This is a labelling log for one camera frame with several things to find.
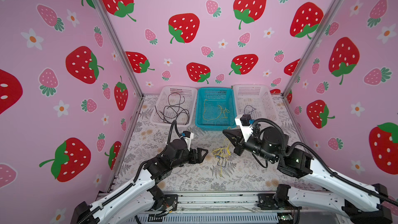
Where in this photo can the right white plastic basket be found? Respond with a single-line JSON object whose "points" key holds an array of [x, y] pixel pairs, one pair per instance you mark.
{"points": [[255, 100]]}

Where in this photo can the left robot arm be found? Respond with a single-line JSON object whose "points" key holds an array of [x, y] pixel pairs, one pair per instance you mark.
{"points": [[141, 193]]}

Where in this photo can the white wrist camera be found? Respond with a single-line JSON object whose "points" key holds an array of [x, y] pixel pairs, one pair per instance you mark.
{"points": [[187, 137], [245, 123]]}

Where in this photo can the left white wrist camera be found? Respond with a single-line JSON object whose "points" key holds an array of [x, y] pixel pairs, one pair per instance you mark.
{"points": [[187, 137]]}

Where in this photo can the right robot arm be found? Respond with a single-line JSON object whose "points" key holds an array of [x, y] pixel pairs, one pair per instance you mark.
{"points": [[361, 203]]}

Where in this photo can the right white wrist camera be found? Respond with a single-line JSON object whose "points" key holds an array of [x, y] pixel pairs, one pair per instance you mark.
{"points": [[245, 123]]}

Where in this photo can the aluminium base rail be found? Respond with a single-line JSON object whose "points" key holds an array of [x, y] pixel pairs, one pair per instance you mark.
{"points": [[219, 208]]}

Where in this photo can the left white plastic basket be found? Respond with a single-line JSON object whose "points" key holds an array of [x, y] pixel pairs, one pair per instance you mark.
{"points": [[175, 103]]}

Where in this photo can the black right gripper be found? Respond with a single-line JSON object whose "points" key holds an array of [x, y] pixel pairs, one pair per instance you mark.
{"points": [[235, 136]]}

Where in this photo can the white plastic basket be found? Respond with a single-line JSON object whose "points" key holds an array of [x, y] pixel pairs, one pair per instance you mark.
{"points": [[175, 103], [255, 100]]}

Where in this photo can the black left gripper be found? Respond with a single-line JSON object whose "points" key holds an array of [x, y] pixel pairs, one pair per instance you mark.
{"points": [[199, 150]]}

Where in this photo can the teal plastic basket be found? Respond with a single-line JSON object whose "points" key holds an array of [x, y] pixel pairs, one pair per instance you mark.
{"points": [[215, 109]]}

